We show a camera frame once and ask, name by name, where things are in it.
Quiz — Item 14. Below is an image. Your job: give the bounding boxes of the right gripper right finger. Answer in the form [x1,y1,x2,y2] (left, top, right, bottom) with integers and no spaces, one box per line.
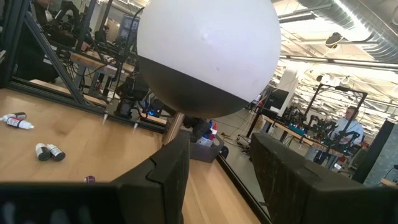
[250,132,396,224]

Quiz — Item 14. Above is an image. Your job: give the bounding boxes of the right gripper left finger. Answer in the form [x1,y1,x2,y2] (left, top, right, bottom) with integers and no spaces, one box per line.
[111,132,191,224]

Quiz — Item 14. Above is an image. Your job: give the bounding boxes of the small green food coloring bottle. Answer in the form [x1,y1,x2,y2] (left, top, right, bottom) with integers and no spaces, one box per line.
[46,143,67,162]

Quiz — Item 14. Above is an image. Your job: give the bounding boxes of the small red food coloring bottle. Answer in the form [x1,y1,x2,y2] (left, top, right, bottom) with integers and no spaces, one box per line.
[6,117,35,131]

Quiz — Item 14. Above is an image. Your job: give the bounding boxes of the small black food coloring bottle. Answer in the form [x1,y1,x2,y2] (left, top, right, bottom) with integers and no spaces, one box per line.
[0,111,27,123]

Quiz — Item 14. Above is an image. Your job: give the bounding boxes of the gray plastic bin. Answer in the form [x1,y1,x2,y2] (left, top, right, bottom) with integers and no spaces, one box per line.
[185,129,225,164]

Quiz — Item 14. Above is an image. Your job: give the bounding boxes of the white globe lamp black base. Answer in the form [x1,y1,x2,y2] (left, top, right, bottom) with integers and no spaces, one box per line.
[136,0,282,146]

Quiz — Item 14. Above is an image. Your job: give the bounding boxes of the gray partition panel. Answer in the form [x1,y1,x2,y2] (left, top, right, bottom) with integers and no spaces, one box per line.
[353,119,398,187]

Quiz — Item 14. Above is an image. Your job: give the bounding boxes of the black background monitor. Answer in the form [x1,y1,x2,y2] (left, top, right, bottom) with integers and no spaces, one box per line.
[264,88,290,118]

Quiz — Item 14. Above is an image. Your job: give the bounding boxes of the computer monitor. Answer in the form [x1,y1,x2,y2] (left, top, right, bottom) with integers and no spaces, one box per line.
[118,15,141,41]

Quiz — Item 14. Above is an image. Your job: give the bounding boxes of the wooden background desk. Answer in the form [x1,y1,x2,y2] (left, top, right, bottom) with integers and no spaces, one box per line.
[70,51,136,94]

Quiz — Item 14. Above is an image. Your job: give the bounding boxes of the black overhead camera stand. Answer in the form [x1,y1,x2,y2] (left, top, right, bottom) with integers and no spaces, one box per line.
[303,82,369,162]

